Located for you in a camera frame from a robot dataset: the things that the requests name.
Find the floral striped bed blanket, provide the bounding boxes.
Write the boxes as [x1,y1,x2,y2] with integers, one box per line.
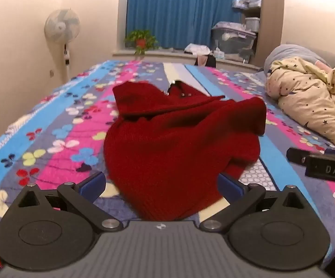
[0,59,335,270]

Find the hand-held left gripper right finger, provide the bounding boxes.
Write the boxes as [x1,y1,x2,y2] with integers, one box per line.
[199,172,313,232]

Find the white standing fan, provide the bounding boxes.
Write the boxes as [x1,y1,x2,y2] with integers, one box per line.
[44,9,81,83]

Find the potted green plant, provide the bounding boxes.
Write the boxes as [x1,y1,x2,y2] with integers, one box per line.
[124,29,159,55]

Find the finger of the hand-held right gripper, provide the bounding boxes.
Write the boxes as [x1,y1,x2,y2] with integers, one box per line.
[287,147,311,165]

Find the wooden shelf unit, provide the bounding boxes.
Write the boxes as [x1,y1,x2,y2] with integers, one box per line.
[241,0,264,33]

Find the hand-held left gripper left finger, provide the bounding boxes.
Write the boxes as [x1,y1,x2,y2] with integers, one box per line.
[9,171,124,232]

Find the white cloth pile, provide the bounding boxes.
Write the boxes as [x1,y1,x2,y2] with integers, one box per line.
[184,43,211,55]

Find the blue curtain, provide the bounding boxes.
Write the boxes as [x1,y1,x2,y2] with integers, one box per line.
[126,0,244,50]

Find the beige star-print duvet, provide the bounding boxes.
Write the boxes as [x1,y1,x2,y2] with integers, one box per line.
[266,57,335,152]

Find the small white storage box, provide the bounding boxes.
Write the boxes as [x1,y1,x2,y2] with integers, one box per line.
[245,17,261,32]

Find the grey pillow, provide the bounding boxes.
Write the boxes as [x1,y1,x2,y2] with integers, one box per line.
[263,44,331,74]

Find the clear plastic storage box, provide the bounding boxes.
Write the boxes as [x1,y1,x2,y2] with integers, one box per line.
[211,21,257,55]

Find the pink cloth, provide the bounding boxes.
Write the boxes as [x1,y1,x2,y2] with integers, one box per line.
[315,60,334,70]

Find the red knitted sweater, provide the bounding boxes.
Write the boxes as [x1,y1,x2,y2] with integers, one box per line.
[103,80,268,222]

